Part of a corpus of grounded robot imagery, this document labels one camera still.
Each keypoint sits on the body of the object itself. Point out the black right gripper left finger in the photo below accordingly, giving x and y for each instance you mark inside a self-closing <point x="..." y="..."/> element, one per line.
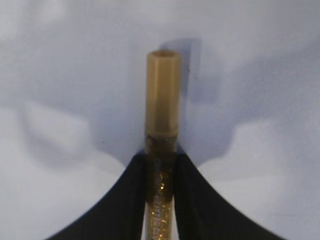
<point x="119" y="214"/>

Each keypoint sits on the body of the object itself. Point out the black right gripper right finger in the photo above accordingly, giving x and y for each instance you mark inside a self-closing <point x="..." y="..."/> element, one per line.
<point x="203" y="214"/>

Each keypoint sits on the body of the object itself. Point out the gold glitter pen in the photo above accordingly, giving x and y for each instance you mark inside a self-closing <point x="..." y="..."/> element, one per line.
<point x="163" y="75"/>

